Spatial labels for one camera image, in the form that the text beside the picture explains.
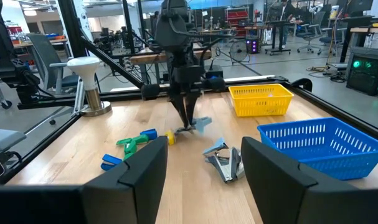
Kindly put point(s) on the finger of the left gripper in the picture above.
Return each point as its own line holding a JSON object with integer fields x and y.
{"x": 193, "y": 102}
{"x": 177, "y": 104}

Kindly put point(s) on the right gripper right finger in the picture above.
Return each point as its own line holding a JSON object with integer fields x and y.
{"x": 285, "y": 199}

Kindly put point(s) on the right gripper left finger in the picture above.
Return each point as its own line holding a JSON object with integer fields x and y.
{"x": 129, "y": 199}

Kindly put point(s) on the grey staple remover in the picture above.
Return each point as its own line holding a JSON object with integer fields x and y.
{"x": 203, "y": 123}

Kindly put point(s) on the yellow stapler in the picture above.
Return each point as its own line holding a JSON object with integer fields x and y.
{"x": 170, "y": 137}

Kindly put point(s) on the blue stapler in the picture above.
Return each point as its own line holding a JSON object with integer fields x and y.
{"x": 111, "y": 159}
{"x": 149, "y": 133}

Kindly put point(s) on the light blue staple remover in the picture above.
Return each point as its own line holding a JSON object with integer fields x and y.
{"x": 216, "y": 145}

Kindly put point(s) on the green stapler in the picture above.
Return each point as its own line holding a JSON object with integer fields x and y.
{"x": 131, "y": 148}
{"x": 139, "y": 139}

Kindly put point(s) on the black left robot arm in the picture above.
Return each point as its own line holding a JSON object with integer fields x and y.
{"x": 173, "y": 28}

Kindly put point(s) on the small black box blue light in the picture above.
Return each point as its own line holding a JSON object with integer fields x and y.
{"x": 214, "y": 72}

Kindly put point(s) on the wooden workbench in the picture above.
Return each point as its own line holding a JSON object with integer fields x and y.
{"x": 151, "y": 57}

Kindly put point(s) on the black floor fan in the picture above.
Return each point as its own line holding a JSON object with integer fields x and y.
{"x": 238, "y": 51}

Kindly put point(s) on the blue plastic basket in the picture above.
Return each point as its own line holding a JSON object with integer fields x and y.
{"x": 332, "y": 165}

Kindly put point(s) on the yellow plastic basket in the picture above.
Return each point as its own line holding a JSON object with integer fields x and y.
{"x": 260, "y": 104}

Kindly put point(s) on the black computer with lights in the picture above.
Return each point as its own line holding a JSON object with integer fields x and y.
{"x": 252, "y": 46}

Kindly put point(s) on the red storage shelving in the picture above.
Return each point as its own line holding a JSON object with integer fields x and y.
{"x": 237, "y": 18}

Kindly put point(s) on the white dome lamp brass base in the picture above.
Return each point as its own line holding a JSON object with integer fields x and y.
{"x": 86, "y": 70}

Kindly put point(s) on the black standing desk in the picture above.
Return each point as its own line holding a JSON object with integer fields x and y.
{"x": 277, "y": 37}

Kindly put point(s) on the person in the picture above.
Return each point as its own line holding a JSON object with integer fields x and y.
{"x": 285, "y": 18}

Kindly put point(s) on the dark office chair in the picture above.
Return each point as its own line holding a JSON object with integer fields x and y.
{"x": 310, "y": 31}
{"x": 330, "y": 40}

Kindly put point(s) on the grey chair seat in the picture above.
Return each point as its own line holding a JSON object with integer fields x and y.
{"x": 5, "y": 138}

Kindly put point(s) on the wooden table with bins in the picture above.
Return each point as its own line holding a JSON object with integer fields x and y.
{"x": 51, "y": 41}

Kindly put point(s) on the grey office chair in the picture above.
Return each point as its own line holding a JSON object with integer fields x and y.
{"x": 40, "y": 53}

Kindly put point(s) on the computer tower green fans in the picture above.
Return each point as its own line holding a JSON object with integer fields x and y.
{"x": 366, "y": 74}

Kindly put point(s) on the white plastic jug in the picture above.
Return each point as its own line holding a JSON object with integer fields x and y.
{"x": 334, "y": 12}

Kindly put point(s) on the black desk wooden top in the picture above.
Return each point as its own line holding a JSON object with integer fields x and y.
{"x": 346, "y": 43}

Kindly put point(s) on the black metal table frame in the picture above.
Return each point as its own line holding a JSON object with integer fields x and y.
{"x": 72, "y": 25}

